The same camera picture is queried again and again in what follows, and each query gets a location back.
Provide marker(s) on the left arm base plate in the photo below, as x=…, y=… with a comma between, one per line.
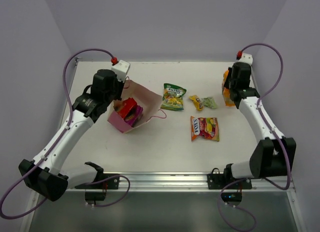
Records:
x=103, y=181

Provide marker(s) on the purple snack pack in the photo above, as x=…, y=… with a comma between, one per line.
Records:
x=134, y=116

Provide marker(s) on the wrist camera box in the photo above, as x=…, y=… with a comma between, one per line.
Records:
x=246, y=58
x=121, y=70

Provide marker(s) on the red snack pack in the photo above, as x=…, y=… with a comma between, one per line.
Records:
x=125, y=108

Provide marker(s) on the orange snack pack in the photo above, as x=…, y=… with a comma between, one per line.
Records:
x=225, y=91

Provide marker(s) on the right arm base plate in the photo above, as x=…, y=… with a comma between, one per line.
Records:
x=218, y=180

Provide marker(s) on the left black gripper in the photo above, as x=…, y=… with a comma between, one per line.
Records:
x=119, y=90

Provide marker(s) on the yellow M&M's packet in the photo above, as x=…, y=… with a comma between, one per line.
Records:
x=197, y=102

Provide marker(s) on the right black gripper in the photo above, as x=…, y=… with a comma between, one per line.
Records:
x=229, y=74

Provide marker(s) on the aluminium mounting rail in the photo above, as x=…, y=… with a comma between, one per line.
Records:
x=162, y=182

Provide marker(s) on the pale green small packet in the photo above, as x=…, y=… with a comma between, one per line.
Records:
x=209, y=102

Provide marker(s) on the orange Fox's candy bag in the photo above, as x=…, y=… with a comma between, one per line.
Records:
x=207, y=128

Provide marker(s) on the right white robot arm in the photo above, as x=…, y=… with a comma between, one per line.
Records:
x=274, y=153

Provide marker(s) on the green Fox's candy bag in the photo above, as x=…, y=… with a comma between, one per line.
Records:
x=172, y=98

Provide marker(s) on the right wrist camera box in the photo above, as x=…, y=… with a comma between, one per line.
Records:
x=246, y=58

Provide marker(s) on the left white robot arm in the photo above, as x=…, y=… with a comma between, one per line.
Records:
x=84, y=114

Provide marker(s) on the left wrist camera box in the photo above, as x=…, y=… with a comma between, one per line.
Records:
x=121, y=70

